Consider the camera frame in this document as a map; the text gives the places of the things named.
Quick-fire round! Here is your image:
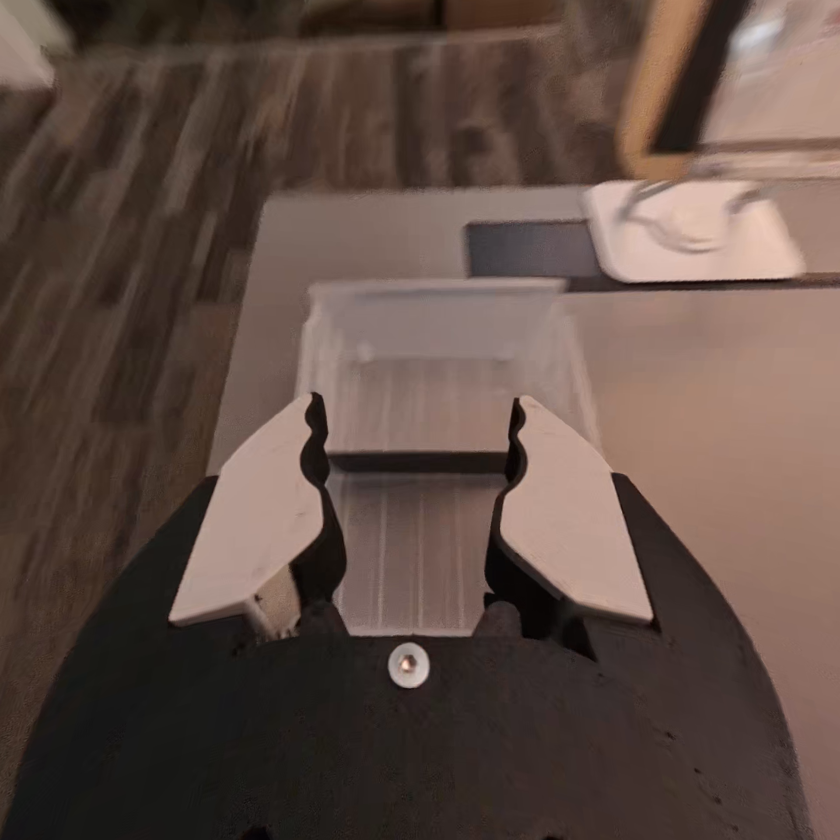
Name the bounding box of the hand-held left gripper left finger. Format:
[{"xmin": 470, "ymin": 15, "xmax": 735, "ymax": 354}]
[{"xmin": 168, "ymin": 391, "xmax": 330, "ymax": 626}]

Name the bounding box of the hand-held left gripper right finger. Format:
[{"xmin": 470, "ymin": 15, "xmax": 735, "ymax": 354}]
[{"xmin": 494, "ymin": 394, "xmax": 656, "ymax": 626}]

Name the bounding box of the clear plastic bin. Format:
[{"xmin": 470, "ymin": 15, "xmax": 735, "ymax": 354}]
[{"xmin": 298, "ymin": 279, "xmax": 602, "ymax": 639}]

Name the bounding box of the white sign stand base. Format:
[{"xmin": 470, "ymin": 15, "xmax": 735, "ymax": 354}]
[{"xmin": 583, "ymin": 179, "xmax": 807, "ymax": 284}]

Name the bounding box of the light wooden rounded board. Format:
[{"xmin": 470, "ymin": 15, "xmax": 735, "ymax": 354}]
[{"xmin": 619, "ymin": 0, "xmax": 724, "ymax": 182}]

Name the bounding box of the dark brown panel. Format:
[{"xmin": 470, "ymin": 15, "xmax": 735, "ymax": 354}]
[{"xmin": 656, "ymin": 0, "xmax": 753, "ymax": 157}]

